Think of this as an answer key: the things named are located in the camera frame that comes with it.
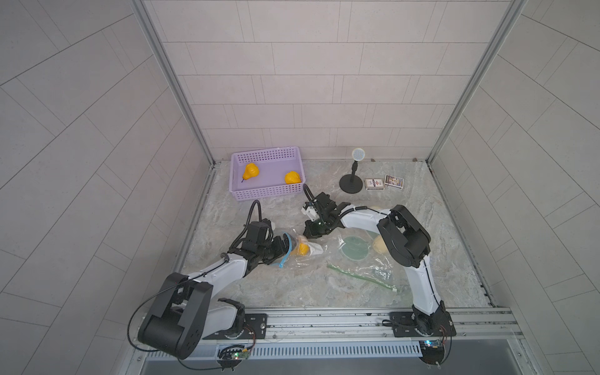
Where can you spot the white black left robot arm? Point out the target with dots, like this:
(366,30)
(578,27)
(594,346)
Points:
(206,286)

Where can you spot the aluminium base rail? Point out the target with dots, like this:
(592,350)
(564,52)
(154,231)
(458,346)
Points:
(346,333)

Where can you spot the white gold card box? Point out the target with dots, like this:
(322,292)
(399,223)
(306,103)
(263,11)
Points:
(374,184)

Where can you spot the yellow pear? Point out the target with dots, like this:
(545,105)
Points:
(251,171)
(303,249)
(293,178)

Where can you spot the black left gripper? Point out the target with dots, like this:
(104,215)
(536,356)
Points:
(280,251)

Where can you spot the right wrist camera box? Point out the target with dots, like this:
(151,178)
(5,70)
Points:
(309,210)

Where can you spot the blue zip-top bag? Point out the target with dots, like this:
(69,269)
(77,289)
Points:
(291,260)

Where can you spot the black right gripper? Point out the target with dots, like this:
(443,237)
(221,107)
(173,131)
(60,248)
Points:
(312,232)

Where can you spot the pale round fruit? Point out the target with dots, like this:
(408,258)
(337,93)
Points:
(379,246)

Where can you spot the purple plastic basket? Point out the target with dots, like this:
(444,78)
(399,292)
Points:
(273,164)

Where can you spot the green zip-top bag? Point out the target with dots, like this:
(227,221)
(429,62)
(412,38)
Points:
(354,254)

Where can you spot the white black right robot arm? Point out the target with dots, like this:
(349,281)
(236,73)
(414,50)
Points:
(406,241)

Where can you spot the black microphone stand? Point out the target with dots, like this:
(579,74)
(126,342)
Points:
(350,183)

